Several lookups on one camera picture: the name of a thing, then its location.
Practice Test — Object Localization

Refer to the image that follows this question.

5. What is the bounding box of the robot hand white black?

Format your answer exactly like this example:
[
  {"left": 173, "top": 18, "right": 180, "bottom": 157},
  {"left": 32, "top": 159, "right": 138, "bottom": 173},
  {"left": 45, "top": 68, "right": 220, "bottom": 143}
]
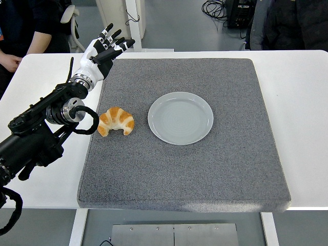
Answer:
[{"left": 75, "top": 23, "right": 136, "bottom": 82}]

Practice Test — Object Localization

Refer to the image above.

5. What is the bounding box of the person's right hand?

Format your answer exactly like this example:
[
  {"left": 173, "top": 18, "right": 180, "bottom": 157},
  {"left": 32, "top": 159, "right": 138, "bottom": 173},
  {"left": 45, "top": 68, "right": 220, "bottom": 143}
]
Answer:
[{"left": 0, "top": 51, "right": 23, "bottom": 73}]

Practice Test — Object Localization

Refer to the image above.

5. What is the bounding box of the golden croissant bread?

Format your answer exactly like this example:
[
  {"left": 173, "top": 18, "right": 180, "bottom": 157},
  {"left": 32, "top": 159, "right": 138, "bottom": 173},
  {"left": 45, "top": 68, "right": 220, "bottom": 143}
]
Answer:
[{"left": 97, "top": 106, "right": 135, "bottom": 137}]

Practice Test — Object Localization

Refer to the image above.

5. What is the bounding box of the grey round plate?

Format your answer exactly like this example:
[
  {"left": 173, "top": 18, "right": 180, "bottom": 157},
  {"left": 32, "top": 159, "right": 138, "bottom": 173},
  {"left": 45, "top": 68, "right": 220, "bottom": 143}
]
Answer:
[{"left": 147, "top": 91, "right": 214, "bottom": 146}]

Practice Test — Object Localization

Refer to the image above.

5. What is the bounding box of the grey metal plate with screws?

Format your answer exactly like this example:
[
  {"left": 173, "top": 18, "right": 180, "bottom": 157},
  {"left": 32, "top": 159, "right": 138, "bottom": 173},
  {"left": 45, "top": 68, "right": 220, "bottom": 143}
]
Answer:
[{"left": 110, "top": 223, "right": 239, "bottom": 246}]

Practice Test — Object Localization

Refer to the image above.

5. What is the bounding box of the seated person with badge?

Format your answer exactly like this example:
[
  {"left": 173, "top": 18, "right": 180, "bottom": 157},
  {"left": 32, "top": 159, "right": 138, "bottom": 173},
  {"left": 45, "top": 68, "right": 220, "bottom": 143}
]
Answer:
[{"left": 0, "top": 0, "right": 74, "bottom": 100}]

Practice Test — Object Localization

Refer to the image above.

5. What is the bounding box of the white office chair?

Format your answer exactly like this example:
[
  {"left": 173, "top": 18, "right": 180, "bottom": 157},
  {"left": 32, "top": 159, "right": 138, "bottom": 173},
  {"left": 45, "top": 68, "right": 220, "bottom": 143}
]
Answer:
[{"left": 60, "top": 4, "right": 87, "bottom": 54}]

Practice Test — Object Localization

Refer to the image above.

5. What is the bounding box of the white table column with base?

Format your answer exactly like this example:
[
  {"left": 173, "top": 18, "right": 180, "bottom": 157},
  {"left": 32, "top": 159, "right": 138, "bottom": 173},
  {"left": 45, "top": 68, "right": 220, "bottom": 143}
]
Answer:
[{"left": 124, "top": 0, "right": 175, "bottom": 53}]

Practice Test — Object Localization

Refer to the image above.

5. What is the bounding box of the grey fabric mat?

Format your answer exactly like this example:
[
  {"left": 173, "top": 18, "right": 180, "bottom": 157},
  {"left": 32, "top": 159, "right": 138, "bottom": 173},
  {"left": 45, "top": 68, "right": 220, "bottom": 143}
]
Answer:
[{"left": 76, "top": 58, "right": 292, "bottom": 213}]

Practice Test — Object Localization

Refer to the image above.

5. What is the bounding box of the black equipment box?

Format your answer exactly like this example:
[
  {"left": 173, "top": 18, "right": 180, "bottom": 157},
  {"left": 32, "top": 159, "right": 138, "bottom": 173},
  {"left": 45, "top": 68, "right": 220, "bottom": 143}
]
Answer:
[{"left": 227, "top": 0, "right": 258, "bottom": 29}]

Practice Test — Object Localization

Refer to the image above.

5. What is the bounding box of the white table leg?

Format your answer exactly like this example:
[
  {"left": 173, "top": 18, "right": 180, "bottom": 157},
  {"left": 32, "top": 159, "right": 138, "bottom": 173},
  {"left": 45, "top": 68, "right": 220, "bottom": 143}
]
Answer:
[
  {"left": 68, "top": 209, "right": 89, "bottom": 246},
  {"left": 260, "top": 212, "right": 280, "bottom": 246}
]

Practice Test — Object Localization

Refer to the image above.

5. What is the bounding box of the person in dark jacket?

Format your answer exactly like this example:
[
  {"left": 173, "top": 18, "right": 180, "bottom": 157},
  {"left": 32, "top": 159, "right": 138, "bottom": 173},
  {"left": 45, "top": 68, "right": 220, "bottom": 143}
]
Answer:
[{"left": 245, "top": 0, "right": 328, "bottom": 51}]

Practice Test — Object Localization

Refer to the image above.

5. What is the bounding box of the black cable on column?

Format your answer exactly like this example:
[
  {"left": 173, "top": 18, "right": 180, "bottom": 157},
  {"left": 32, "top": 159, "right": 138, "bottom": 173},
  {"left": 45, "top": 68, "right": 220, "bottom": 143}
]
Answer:
[{"left": 125, "top": 12, "right": 141, "bottom": 26}]

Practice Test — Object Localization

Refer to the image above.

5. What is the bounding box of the black floor cable bundle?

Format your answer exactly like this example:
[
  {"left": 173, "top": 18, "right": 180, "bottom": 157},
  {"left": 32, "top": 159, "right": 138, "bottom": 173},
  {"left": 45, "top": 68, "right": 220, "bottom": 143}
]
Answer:
[{"left": 201, "top": 0, "right": 230, "bottom": 29}]

